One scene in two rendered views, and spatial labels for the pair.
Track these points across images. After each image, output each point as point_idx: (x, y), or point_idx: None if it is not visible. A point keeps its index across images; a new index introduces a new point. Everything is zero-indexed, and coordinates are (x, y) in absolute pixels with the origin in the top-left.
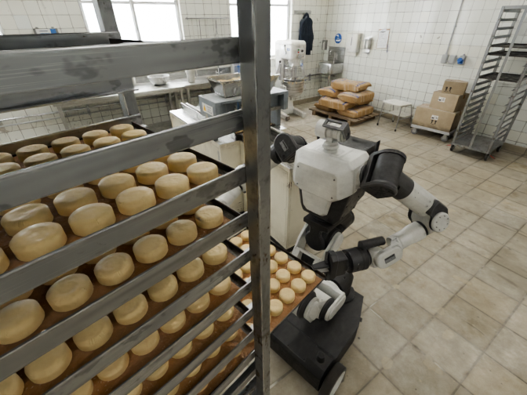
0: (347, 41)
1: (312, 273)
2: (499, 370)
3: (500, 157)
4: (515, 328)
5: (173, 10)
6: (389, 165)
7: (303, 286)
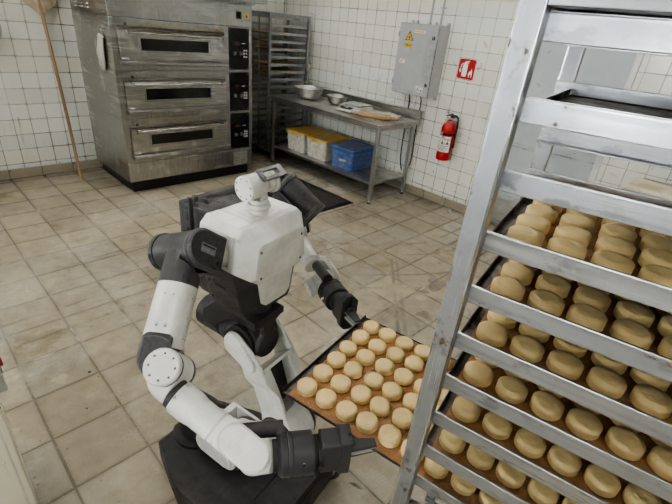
0: None
1: (369, 321)
2: (285, 330)
3: None
4: None
5: None
6: (306, 189)
7: (390, 329)
